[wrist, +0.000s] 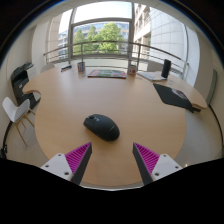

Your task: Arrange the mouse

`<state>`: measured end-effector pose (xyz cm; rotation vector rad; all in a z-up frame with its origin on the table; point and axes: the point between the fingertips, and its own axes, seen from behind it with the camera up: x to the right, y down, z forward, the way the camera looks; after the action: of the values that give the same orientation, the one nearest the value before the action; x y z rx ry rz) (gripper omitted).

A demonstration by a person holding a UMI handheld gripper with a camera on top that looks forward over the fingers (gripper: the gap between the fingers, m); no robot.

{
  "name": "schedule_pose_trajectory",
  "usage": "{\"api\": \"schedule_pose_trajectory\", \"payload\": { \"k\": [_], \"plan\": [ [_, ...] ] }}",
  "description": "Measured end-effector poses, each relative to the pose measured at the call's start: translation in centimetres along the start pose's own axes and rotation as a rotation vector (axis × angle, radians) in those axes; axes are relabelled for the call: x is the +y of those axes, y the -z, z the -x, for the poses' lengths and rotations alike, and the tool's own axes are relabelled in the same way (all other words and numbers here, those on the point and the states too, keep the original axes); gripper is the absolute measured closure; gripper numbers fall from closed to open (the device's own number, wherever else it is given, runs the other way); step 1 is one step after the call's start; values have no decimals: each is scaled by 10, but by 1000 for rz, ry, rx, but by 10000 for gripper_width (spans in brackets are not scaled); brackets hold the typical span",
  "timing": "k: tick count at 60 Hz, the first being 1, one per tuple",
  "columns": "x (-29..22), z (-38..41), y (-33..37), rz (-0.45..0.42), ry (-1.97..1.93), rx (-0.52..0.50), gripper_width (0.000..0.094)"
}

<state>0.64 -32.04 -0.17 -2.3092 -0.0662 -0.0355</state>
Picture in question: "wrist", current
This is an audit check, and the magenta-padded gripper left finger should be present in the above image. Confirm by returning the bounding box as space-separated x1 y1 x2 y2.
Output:
40 142 93 186

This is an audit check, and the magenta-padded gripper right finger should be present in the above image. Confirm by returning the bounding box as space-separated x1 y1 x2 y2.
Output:
132 142 184 186

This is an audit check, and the black computer mouse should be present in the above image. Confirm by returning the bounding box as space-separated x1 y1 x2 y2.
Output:
83 113 121 142

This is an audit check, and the black printed mouse pad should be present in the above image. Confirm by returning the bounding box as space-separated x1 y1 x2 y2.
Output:
152 82 202 114

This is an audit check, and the white chair with wooden legs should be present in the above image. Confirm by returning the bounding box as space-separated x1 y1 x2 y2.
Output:
1 96 36 147

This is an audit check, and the white and blue magazine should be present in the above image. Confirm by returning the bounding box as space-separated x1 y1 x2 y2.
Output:
136 70 168 82

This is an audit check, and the black office printer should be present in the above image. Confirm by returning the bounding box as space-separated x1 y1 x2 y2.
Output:
10 61 42 109

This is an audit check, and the black cylindrical tumbler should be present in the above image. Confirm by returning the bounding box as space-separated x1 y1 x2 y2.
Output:
161 58 172 79

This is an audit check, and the small dark blue box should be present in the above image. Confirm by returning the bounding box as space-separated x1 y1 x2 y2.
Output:
60 65 73 73

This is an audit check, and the blue and white printed cup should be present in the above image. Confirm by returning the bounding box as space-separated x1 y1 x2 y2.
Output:
77 61 86 73

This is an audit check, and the red magazine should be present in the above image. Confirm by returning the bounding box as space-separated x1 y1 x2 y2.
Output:
87 69 128 80

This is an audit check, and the metal balcony railing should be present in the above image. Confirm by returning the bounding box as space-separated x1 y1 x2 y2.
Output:
43 40 189 79

